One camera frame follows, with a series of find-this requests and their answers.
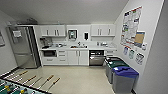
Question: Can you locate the grey clutter pile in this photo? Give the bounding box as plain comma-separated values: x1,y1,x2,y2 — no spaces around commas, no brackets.
15,17,38,27

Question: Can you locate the narrow white drawer cabinet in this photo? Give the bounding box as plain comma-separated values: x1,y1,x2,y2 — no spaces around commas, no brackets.
104,48,119,62

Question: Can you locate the dish rack with items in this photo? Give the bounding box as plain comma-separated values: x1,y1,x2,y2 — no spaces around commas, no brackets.
51,42,66,49

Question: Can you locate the small green wall sheet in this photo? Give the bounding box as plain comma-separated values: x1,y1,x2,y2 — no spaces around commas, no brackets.
127,48,136,61

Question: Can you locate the stainless steel fridge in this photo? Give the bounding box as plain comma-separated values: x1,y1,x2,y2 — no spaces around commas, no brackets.
6,25,41,70

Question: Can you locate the wide white drawer cabinet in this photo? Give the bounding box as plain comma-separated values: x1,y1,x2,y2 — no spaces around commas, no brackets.
41,48,70,66

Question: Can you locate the stack of white dishes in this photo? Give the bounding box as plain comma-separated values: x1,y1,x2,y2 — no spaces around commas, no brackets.
99,41,109,47

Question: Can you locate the white wall cabinet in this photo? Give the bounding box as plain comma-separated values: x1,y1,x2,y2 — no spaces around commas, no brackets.
90,23,117,38
39,24,67,38

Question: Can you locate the large wall notice poster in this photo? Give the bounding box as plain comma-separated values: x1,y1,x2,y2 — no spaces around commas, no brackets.
119,5,144,46

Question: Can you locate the stainless steel dishwasher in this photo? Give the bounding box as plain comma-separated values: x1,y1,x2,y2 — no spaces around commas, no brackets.
88,49,106,67

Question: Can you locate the white two-door base cabinet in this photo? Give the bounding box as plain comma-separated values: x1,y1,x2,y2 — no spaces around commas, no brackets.
67,49,90,67

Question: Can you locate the grey bin green lid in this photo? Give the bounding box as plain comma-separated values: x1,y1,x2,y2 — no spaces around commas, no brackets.
106,59,130,85

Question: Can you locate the black soap dispenser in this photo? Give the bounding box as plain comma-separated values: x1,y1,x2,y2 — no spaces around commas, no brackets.
83,31,90,41

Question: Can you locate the chrome faucet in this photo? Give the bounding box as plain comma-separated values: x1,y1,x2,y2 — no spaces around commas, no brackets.
77,40,82,47

